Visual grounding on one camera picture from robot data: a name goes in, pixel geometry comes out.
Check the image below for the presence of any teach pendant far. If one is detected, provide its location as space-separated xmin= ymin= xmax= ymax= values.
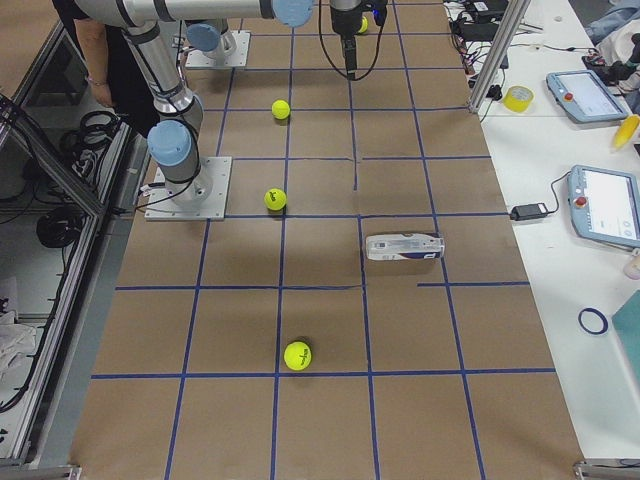
xmin=546 ymin=70 xmax=628 ymax=124

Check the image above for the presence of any clear tennis ball can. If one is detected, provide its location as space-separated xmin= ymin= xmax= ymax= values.
xmin=365 ymin=233 xmax=445 ymax=261

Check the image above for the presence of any tennis ball table centre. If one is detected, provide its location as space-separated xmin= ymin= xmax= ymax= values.
xmin=263 ymin=188 xmax=287 ymax=212

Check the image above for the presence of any teach pendant near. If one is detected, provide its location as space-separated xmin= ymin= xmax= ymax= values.
xmin=567 ymin=165 xmax=639 ymax=249

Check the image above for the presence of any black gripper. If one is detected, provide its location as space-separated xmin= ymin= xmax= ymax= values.
xmin=329 ymin=0 xmax=388 ymax=80

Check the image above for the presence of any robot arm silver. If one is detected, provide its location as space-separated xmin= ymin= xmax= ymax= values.
xmin=186 ymin=22 xmax=237 ymax=58
xmin=79 ymin=1 xmax=321 ymax=220

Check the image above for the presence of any black cable coil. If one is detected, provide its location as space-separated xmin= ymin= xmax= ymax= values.
xmin=59 ymin=110 xmax=124 ymax=156

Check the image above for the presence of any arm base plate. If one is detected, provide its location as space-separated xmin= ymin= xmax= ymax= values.
xmin=185 ymin=25 xmax=251 ymax=70
xmin=144 ymin=156 xmax=232 ymax=221

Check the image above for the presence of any tennis ball left front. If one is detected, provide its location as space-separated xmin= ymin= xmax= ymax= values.
xmin=357 ymin=16 xmax=368 ymax=35

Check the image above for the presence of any person in black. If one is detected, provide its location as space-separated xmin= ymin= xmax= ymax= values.
xmin=53 ymin=1 xmax=160 ymax=137

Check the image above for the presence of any black power adapter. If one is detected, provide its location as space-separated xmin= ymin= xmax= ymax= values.
xmin=509 ymin=202 xmax=550 ymax=221

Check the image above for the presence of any teal board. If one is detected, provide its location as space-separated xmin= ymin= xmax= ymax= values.
xmin=613 ymin=290 xmax=640 ymax=379

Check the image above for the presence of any tennis ball near base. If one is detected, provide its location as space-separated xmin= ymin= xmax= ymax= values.
xmin=283 ymin=340 xmax=312 ymax=371
xmin=271 ymin=99 xmax=291 ymax=120

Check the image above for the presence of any yellow tape roll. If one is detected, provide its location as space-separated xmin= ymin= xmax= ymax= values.
xmin=503 ymin=85 xmax=534 ymax=113

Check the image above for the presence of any yellow banana toy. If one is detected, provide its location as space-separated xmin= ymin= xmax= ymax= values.
xmin=611 ymin=114 xmax=640 ymax=150

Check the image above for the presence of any teach pendant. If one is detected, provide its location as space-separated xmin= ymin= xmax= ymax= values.
xmin=567 ymin=165 xmax=639 ymax=249
xmin=546 ymin=70 xmax=628 ymax=124

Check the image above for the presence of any blue tape ring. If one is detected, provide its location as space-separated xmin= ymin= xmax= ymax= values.
xmin=578 ymin=307 xmax=609 ymax=335

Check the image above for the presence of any aluminium frame post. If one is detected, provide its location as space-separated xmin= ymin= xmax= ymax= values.
xmin=468 ymin=0 xmax=530 ymax=113

